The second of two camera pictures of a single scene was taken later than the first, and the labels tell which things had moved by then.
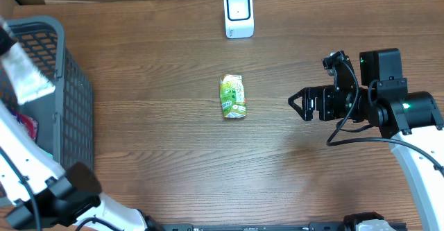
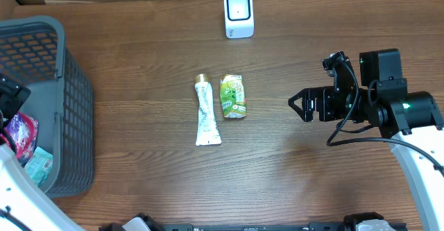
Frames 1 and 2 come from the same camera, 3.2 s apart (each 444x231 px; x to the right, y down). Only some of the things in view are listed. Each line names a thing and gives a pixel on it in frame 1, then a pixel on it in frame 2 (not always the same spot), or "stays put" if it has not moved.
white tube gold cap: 28,78 to 207,130
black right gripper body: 335,105 stays put
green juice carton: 232,96 stays put
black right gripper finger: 302,93 stays put
